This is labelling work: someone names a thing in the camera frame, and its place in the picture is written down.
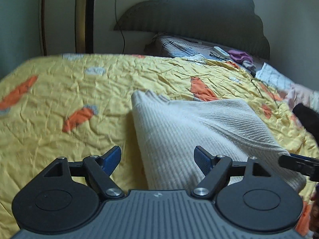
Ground white knitted sweater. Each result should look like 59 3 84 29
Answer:
131 91 306 192

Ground person's right hand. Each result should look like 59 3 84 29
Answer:
309 184 319 238

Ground pink cloth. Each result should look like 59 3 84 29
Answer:
284 84 319 112

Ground yellow carrot print bedspread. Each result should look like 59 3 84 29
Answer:
1 54 318 238

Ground white checked cloth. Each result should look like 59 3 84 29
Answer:
256 63 294 91

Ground black eyeglasses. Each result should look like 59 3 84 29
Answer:
209 52 229 62

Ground purple cloth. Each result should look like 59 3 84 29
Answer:
227 50 253 65

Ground white remote control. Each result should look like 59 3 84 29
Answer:
213 46 230 58

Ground patterned grey pillow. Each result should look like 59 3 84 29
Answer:
144 32 265 67

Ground grey scalloped headboard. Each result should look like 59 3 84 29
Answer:
114 0 270 59

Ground gold black tower fan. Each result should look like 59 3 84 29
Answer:
75 0 95 53

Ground thin black cord on bed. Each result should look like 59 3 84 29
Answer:
250 78 280 110

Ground black power cable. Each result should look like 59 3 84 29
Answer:
113 0 126 55

